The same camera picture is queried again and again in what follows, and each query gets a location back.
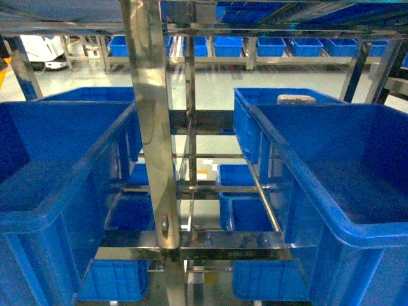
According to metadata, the steel shelf rack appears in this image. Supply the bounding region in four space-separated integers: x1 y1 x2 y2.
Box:
1 1 407 305

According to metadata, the grey container in bin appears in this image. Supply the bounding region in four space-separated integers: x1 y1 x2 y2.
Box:
277 94 316 105

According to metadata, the background steel bin shelf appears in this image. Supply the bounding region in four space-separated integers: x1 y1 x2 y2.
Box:
95 35 390 71

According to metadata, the large blue bin right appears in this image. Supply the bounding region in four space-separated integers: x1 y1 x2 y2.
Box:
250 103 407 305

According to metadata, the large blue bin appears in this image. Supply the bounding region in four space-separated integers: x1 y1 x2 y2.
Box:
1 101 135 305
250 103 407 305

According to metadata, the lower blue bin right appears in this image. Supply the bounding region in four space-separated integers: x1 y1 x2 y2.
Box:
232 260 309 302

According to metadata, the large blue bin left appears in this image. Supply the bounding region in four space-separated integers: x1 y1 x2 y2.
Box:
1 101 135 305

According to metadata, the lower blue bin left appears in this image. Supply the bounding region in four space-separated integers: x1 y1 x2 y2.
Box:
77 259 150 302

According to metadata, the white mobile robot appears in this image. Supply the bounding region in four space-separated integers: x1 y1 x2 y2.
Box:
20 35 68 71

